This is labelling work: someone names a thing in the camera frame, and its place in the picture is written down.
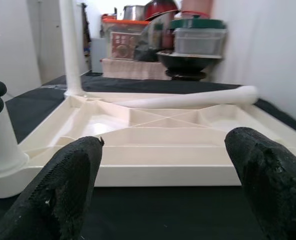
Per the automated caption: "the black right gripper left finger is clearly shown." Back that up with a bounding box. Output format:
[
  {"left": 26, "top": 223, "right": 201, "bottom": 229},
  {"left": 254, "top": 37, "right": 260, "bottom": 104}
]
[{"left": 0, "top": 136, "right": 105, "bottom": 240}]

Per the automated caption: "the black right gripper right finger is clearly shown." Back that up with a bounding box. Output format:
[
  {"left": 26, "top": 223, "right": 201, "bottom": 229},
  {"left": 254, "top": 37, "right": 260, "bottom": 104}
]
[{"left": 224, "top": 126, "right": 296, "bottom": 240}]

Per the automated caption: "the white plastic table leg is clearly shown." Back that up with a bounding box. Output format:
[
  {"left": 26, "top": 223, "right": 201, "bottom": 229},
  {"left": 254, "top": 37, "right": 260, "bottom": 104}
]
[
  {"left": 59, "top": 0, "right": 85, "bottom": 97},
  {"left": 0, "top": 99, "right": 30, "bottom": 180},
  {"left": 112, "top": 84, "right": 260, "bottom": 110}
]

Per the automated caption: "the white plastic table top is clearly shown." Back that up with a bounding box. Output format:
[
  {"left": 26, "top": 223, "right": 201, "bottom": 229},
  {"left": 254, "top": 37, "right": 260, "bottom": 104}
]
[{"left": 0, "top": 89, "right": 296, "bottom": 200}]

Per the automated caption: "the crumpled clear plastic wrap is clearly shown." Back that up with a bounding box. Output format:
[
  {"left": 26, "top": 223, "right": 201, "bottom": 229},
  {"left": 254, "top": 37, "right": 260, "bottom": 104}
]
[{"left": 41, "top": 83, "right": 68, "bottom": 91}]

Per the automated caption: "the hanging dark garment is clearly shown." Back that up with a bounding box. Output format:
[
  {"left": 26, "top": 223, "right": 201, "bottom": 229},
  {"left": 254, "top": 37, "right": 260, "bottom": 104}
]
[{"left": 81, "top": 3, "right": 92, "bottom": 72}]

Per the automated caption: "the black tablecloth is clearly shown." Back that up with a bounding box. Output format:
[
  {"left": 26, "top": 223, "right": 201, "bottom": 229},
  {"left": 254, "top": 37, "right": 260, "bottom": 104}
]
[{"left": 0, "top": 74, "right": 296, "bottom": 240}]

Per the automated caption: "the white floor appliance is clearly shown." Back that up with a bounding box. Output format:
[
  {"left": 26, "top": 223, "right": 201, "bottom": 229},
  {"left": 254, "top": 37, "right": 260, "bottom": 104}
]
[{"left": 91, "top": 37, "right": 107, "bottom": 72}]

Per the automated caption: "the red printed carton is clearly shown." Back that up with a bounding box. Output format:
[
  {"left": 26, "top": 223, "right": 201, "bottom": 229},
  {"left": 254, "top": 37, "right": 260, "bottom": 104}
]
[{"left": 110, "top": 31, "right": 141, "bottom": 61}]

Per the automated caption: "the beige cloth-covered table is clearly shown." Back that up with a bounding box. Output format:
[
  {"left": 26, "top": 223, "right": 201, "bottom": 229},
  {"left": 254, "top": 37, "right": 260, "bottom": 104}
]
[{"left": 101, "top": 57, "right": 173, "bottom": 81}]

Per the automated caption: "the orange-lidded container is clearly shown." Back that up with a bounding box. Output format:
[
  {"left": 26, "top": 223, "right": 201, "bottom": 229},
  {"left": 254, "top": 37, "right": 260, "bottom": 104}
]
[{"left": 101, "top": 18, "right": 151, "bottom": 60}]

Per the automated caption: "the black bag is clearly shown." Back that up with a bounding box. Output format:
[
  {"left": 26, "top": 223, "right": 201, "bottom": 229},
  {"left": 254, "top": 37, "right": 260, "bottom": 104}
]
[{"left": 134, "top": 42, "right": 161, "bottom": 63}]

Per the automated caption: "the clear plastic storage box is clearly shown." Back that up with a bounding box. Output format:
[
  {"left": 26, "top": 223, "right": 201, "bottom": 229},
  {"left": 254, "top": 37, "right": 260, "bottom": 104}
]
[{"left": 172, "top": 27, "right": 227, "bottom": 60}]

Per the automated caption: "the steel pot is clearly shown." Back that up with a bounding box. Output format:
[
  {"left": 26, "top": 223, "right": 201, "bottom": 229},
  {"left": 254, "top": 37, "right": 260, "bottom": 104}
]
[{"left": 122, "top": 4, "right": 147, "bottom": 22}]

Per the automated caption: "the green-lidded container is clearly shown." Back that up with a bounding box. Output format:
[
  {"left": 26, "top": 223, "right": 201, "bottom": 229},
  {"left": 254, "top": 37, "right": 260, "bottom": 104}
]
[{"left": 169, "top": 14, "right": 227, "bottom": 31}]

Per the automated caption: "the steel bowl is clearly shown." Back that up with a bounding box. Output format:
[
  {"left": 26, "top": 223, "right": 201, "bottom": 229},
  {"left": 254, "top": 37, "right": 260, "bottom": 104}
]
[{"left": 144, "top": 12, "right": 178, "bottom": 48}]

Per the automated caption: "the red round bowl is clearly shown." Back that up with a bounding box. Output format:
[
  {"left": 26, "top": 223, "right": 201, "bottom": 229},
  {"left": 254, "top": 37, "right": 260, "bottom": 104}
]
[{"left": 144, "top": 0, "right": 181, "bottom": 22}]

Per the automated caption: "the pink plastic bucket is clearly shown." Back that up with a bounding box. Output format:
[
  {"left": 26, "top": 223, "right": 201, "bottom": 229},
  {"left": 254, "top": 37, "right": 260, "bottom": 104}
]
[{"left": 181, "top": 0, "right": 213, "bottom": 20}]

